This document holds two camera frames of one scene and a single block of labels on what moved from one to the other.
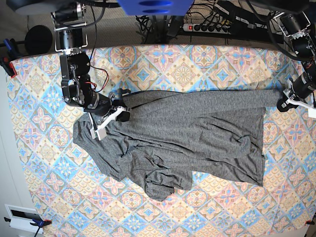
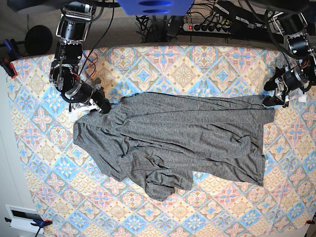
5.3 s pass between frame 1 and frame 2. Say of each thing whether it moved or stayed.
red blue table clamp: stayed
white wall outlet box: stayed
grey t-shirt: stayed
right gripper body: moved
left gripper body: moved
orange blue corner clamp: stayed
